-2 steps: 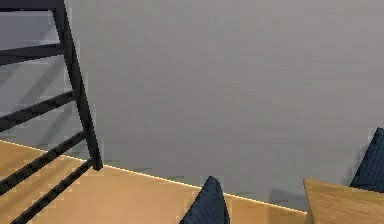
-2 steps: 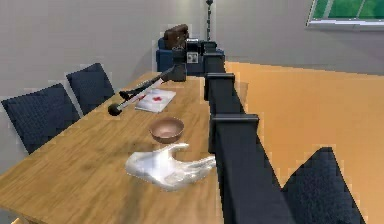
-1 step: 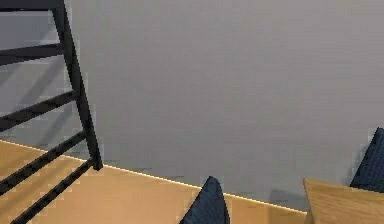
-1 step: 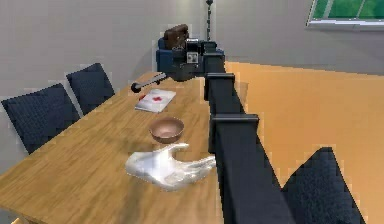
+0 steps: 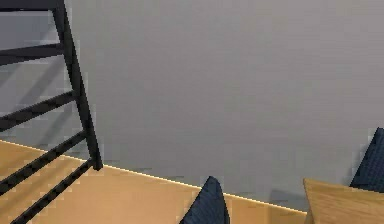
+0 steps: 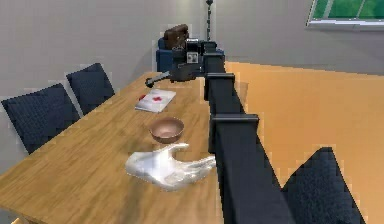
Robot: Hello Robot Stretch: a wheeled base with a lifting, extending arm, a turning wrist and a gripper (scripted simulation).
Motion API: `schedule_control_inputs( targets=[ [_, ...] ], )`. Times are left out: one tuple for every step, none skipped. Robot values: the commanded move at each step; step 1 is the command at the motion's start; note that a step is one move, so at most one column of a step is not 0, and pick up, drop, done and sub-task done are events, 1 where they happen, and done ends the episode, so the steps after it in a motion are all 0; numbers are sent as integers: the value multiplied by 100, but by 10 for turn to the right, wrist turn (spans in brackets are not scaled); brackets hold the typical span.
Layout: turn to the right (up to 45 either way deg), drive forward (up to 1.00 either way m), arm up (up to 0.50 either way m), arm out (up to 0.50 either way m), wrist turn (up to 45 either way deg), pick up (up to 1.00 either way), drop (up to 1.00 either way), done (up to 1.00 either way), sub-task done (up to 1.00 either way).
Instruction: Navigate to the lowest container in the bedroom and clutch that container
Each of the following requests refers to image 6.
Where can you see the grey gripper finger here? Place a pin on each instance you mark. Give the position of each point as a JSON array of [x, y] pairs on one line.
[[158, 79]]

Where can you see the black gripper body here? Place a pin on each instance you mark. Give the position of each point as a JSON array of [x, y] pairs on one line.
[[184, 70]]

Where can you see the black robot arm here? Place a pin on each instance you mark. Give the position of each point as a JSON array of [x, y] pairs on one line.
[[233, 140]]

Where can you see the white book with red marks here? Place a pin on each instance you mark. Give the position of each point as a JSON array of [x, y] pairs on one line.
[[156, 100]]

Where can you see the dark blue armchair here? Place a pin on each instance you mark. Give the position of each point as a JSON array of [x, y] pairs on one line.
[[164, 58]]

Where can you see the brown cushion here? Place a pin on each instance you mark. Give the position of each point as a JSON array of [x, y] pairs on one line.
[[176, 36]]

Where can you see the copper brown bowl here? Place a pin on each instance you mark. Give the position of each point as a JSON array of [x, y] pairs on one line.
[[166, 130]]

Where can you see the black floor lamp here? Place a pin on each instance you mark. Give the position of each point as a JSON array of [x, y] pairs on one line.
[[209, 20]]

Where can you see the dark blue dining chair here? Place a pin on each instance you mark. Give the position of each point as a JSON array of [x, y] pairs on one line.
[[320, 190], [91, 86], [40, 115]]

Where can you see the wooden dining table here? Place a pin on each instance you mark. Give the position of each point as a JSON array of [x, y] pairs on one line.
[[110, 150]]

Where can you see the window with white frame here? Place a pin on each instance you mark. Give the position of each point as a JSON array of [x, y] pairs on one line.
[[346, 12]]

